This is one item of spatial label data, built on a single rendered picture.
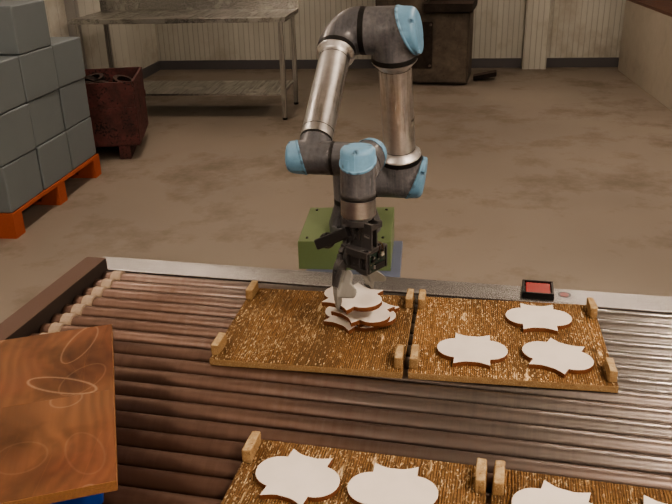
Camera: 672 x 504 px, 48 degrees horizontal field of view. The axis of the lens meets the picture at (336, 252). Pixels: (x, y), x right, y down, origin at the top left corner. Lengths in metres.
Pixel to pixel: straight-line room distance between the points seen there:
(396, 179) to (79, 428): 1.12
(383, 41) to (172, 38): 9.22
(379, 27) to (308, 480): 1.08
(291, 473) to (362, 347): 0.44
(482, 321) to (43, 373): 0.94
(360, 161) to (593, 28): 9.25
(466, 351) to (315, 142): 0.56
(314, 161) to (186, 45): 9.36
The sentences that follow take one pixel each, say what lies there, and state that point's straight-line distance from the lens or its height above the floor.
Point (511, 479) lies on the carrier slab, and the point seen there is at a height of 0.94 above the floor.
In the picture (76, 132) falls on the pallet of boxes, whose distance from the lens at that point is 6.04.
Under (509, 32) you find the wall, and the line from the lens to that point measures 10.55.
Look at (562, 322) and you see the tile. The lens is 1.78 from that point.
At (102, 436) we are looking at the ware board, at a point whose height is 1.04.
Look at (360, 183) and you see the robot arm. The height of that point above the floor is 1.29.
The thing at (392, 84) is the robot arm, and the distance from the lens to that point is 1.96.
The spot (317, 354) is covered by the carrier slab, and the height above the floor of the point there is 0.94.
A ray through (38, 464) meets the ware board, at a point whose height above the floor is 1.04.
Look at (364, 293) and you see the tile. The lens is 1.73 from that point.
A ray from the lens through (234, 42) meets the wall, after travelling 10.81.
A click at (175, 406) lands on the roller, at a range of 1.55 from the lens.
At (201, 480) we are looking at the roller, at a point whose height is 0.92.
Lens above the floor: 1.77
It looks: 23 degrees down
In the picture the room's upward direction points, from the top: 1 degrees counter-clockwise
